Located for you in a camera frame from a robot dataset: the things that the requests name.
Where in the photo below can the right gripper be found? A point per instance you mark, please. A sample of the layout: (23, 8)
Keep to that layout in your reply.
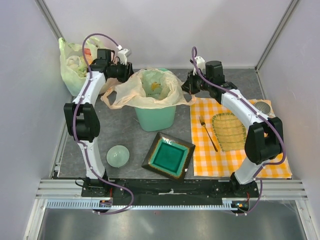
(189, 85)

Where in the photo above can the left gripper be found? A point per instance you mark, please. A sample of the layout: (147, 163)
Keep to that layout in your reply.
(126, 73)

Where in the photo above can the orange plastic trash bag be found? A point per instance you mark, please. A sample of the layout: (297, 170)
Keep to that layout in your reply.
(131, 93)

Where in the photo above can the green trash bin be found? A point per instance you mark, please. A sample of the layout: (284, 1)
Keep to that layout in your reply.
(152, 120)

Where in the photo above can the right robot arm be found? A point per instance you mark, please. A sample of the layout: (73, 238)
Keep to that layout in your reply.
(264, 140)

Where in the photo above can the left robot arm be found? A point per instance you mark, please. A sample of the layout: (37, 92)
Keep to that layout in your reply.
(81, 118)

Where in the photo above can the green plastic bag with trash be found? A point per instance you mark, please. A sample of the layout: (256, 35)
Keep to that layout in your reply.
(73, 68)

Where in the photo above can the metal fork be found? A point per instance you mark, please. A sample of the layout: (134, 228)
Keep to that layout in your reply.
(203, 124)

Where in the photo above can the woven bamboo basket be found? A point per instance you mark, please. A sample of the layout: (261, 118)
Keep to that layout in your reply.
(229, 131)

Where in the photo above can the striped ceramic cup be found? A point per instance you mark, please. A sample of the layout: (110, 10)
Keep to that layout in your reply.
(265, 108)

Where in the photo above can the square green ceramic plate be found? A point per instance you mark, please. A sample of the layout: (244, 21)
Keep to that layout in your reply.
(169, 157)

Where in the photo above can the yellow checkered cloth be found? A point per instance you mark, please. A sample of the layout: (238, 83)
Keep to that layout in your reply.
(206, 161)

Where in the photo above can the pale green bowl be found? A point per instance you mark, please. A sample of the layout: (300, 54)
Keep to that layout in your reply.
(117, 156)

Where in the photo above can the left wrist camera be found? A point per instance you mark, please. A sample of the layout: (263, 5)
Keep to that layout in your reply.
(123, 54)

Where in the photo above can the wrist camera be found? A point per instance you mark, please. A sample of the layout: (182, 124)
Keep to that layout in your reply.
(123, 54)
(198, 63)

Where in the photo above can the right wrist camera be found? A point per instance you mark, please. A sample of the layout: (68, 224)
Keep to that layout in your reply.
(198, 63)

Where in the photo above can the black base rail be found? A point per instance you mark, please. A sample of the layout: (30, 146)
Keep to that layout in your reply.
(165, 192)

